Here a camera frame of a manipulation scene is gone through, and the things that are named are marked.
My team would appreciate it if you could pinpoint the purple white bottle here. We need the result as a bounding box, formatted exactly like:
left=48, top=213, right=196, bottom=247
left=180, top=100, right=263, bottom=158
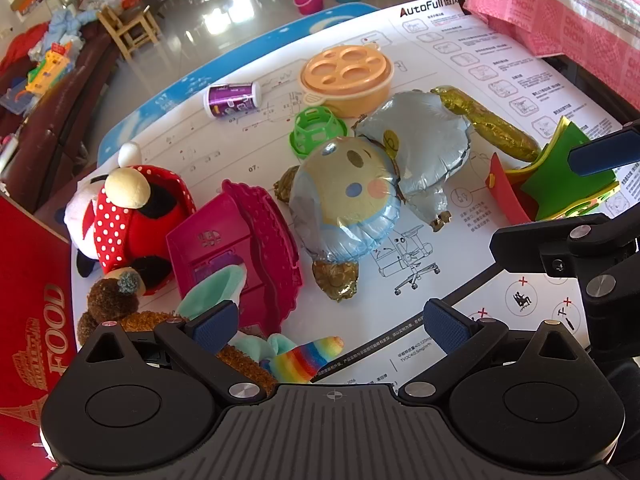
left=202, top=80, right=262, bottom=120

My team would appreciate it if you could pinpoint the orange toy pot with lid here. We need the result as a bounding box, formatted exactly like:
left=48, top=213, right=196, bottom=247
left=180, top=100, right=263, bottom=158
left=299, top=42, right=396, bottom=120

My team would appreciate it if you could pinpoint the red cardboard box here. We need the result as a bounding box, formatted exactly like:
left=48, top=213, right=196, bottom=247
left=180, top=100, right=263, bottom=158
left=0, top=194, right=81, bottom=480

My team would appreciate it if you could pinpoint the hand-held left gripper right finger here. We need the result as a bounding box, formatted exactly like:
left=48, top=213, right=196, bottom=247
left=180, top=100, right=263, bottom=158
left=400, top=299, right=588, bottom=405

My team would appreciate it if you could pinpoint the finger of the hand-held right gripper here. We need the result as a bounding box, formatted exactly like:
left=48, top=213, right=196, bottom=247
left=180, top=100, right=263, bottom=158
left=568, top=121, right=640, bottom=177
left=491, top=213, right=640, bottom=356

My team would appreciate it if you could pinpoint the light blue cloth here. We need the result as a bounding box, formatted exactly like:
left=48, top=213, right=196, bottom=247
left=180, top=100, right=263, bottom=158
left=42, top=7, right=108, bottom=48

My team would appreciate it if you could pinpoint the red cloth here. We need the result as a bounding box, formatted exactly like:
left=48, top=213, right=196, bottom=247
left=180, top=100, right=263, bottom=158
left=0, top=25, right=48, bottom=71

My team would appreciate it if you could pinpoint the pink patterned blanket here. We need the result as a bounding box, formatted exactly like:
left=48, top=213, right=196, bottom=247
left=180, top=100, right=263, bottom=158
left=462, top=0, right=640, bottom=111

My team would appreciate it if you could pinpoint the blue bear foil balloon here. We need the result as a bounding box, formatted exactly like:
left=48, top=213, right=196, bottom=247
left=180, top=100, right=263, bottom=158
left=274, top=85, right=543, bottom=303

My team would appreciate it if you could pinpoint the brown plush toy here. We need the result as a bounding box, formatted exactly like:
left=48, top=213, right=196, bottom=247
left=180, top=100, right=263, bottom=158
left=77, top=266, right=276, bottom=396

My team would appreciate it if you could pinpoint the green red toy box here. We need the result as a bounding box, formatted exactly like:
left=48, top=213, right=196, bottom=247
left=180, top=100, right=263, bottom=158
left=484, top=116, right=621, bottom=223

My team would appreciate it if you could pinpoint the green plastic basket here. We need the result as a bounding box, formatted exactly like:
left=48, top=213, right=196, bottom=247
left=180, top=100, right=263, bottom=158
left=288, top=107, right=347, bottom=161

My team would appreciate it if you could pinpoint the blue table mat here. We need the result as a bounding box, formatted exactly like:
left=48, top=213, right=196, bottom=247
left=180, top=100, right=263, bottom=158
left=95, top=2, right=381, bottom=161

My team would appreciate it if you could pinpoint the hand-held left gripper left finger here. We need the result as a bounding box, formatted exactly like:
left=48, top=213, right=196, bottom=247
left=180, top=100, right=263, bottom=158
left=77, top=301, right=268, bottom=406

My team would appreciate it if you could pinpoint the wooden chair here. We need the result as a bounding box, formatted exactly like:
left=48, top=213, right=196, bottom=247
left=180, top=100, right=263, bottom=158
left=97, top=2, right=161, bottom=61

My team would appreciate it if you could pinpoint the red polka dot mouse plush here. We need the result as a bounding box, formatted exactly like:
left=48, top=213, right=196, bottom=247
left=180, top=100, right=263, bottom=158
left=64, top=142, right=197, bottom=297

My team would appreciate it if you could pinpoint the white printed paper sheet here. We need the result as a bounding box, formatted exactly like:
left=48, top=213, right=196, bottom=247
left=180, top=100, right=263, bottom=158
left=70, top=0, right=640, bottom=401

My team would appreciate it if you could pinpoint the yellow plastic toy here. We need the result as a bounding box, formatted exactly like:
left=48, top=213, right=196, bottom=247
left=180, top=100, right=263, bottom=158
left=25, top=42, right=73, bottom=96

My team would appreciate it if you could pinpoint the pink plastic toy house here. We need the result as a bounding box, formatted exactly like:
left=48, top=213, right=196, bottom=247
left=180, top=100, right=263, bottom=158
left=165, top=179, right=305, bottom=336

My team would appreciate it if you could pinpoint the brown sofa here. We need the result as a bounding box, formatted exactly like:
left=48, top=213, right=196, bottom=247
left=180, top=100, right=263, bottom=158
left=0, top=0, right=126, bottom=211

